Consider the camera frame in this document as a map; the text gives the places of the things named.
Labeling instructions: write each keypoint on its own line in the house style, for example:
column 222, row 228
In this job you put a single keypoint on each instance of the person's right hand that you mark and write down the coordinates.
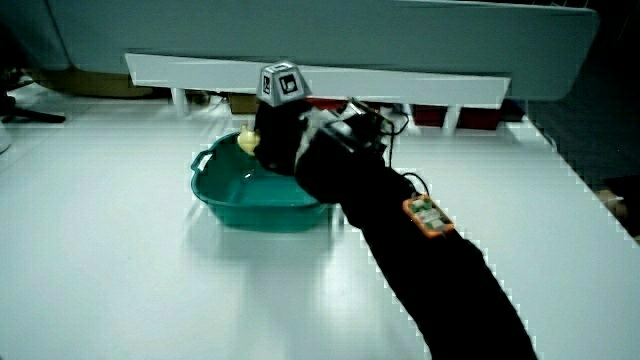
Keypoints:
column 280, row 140

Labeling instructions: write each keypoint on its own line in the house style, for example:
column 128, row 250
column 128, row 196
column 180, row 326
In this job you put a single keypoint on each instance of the green plastic basin plate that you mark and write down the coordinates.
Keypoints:
column 250, row 200

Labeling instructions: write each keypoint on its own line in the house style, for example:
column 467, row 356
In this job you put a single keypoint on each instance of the brown cardboard box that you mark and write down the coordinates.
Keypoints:
column 243, row 103

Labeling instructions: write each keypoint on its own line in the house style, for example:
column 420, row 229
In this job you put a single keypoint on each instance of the white raised shelf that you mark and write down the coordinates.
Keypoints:
column 210, row 75

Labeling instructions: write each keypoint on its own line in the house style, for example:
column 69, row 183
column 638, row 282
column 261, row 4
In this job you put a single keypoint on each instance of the large white board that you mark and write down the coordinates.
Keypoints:
column 350, row 30

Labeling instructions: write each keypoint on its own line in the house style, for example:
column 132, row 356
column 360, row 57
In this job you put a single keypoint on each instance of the orange sensor module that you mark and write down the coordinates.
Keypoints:
column 428, row 216

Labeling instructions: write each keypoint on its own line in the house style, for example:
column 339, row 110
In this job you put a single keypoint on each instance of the red box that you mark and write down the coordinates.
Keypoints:
column 475, row 118

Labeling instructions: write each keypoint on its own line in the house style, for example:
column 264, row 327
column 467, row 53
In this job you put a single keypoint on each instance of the flat brown cardboard piece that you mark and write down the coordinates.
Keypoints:
column 90, row 84

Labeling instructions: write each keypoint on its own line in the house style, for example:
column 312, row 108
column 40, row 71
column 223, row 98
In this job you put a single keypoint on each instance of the black tripod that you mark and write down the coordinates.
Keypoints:
column 20, row 114

